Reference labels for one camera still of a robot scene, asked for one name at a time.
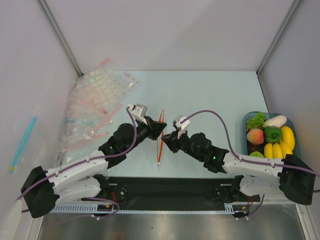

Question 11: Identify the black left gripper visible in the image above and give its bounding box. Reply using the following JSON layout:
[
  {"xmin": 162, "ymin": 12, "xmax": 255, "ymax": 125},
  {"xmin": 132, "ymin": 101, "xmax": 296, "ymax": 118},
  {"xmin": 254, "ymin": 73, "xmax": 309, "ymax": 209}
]
[{"xmin": 124, "ymin": 116, "xmax": 167, "ymax": 153}]

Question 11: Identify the clear orange zip bag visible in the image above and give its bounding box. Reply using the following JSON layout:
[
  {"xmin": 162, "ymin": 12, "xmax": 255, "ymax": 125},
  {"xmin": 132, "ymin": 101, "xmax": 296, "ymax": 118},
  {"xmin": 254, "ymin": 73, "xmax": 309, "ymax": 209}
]
[{"xmin": 156, "ymin": 109, "xmax": 165, "ymax": 166}]

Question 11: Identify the orange red peach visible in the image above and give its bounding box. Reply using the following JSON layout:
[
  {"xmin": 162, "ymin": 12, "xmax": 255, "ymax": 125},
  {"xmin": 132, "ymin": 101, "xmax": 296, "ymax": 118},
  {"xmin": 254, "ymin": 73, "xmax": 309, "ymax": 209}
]
[{"xmin": 246, "ymin": 128, "xmax": 264, "ymax": 145}]

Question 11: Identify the wrinkled green fruit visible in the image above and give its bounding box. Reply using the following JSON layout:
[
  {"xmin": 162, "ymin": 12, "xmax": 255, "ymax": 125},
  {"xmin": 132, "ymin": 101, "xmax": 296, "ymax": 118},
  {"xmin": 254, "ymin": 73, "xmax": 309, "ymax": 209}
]
[{"xmin": 249, "ymin": 151, "xmax": 265, "ymax": 158}]

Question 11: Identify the green bell pepper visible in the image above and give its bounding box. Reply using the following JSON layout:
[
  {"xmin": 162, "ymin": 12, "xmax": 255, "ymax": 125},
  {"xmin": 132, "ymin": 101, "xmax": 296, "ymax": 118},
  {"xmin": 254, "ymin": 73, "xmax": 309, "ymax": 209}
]
[{"xmin": 264, "ymin": 126, "xmax": 282, "ymax": 144}]

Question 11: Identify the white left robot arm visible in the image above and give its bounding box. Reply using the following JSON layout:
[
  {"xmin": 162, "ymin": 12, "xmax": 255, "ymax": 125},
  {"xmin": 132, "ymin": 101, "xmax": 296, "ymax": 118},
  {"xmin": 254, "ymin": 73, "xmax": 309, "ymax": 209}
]
[{"xmin": 20, "ymin": 116, "xmax": 167, "ymax": 219}]

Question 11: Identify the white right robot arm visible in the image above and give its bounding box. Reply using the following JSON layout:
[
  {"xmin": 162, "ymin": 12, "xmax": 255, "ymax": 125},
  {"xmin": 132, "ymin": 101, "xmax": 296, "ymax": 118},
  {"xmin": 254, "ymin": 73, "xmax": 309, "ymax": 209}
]
[{"xmin": 161, "ymin": 131, "xmax": 316, "ymax": 206}]

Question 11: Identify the pile of clear zip bags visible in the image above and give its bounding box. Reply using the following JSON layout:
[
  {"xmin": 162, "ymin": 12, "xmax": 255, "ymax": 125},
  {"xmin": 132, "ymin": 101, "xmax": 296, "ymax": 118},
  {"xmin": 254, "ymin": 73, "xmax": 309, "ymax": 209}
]
[{"xmin": 58, "ymin": 57, "xmax": 144, "ymax": 164}]

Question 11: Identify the green grape bunch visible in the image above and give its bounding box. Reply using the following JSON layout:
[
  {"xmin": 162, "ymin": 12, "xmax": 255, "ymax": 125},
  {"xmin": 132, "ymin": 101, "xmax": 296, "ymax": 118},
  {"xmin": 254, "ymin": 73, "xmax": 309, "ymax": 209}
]
[{"xmin": 246, "ymin": 112, "xmax": 266, "ymax": 131}]

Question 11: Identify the yellow banana bunch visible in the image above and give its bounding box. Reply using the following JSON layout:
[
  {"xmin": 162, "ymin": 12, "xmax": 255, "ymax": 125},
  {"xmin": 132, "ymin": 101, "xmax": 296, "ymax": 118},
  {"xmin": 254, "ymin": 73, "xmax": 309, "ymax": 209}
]
[{"xmin": 263, "ymin": 141, "xmax": 293, "ymax": 159}]

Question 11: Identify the white radish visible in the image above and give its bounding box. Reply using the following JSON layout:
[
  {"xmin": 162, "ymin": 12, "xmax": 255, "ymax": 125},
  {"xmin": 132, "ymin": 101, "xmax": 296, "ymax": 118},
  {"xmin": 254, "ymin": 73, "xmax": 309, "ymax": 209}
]
[{"xmin": 262, "ymin": 115, "xmax": 287, "ymax": 128}]

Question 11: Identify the yellow mango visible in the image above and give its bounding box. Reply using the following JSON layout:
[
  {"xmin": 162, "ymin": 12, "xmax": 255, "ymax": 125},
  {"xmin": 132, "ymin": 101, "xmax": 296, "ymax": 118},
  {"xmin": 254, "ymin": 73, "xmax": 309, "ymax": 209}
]
[{"xmin": 281, "ymin": 126, "xmax": 296, "ymax": 151}]

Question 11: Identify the teal plastic fruit bin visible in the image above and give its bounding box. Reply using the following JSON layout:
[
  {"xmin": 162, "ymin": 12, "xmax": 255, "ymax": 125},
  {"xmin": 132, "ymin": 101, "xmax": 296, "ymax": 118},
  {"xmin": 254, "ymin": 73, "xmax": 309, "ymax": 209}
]
[{"xmin": 242, "ymin": 111, "xmax": 303, "ymax": 167}]

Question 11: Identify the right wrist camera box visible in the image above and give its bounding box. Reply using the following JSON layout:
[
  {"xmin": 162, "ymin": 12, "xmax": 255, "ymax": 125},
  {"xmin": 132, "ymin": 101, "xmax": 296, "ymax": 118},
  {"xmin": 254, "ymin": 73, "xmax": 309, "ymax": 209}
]
[{"xmin": 173, "ymin": 115, "xmax": 190, "ymax": 139}]

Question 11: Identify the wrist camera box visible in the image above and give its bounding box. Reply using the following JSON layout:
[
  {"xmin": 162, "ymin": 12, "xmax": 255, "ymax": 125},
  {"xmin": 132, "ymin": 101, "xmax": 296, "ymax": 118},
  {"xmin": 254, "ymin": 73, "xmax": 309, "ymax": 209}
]
[
  {"xmin": 128, "ymin": 103, "xmax": 148, "ymax": 125},
  {"xmin": 173, "ymin": 115, "xmax": 190, "ymax": 139}
]

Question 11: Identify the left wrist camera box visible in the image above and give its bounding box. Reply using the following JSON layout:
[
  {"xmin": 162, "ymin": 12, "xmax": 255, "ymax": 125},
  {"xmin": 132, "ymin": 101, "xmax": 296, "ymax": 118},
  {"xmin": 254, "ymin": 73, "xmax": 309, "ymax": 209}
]
[{"xmin": 128, "ymin": 103, "xmax": 148, "ymax": 125}]

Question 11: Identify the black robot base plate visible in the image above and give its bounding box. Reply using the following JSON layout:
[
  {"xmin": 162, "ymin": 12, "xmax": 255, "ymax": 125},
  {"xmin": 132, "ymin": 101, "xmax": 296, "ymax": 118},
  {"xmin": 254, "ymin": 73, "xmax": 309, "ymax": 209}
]
[{"xmin": 97, "ymin": 177, "xmax": 250, "ymax": 206}]

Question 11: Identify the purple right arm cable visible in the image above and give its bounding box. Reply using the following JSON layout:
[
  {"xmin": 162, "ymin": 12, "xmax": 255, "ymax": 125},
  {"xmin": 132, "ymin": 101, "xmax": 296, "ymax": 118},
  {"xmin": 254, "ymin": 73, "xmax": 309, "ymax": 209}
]
[{"xmin": 181, "ymin": 109, "xmax": 320, "ymax": 222}]

